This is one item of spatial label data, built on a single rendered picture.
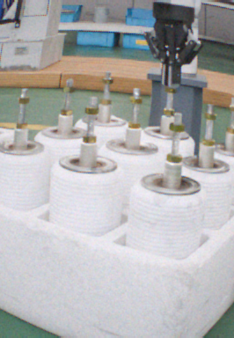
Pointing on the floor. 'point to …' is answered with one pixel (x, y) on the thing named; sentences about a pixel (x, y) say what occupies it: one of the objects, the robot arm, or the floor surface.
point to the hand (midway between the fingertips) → (171, 75)
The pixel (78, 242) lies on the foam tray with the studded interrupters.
